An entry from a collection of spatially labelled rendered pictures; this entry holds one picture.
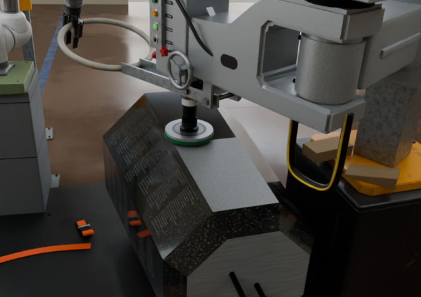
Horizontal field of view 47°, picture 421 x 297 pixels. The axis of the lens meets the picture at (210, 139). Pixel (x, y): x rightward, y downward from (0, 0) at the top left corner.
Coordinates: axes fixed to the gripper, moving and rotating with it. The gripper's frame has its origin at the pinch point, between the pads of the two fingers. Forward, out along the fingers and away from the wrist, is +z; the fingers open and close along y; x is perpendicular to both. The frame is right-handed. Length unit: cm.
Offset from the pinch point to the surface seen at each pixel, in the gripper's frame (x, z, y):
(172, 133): -25, -6, 88
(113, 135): -12, 31, 46
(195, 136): -21, -8, 97
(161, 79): -18, -23, 72
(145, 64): -1, -12, 50
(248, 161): -21, -11, 123
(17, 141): -33, 56, -4
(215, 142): -15, -5, 103
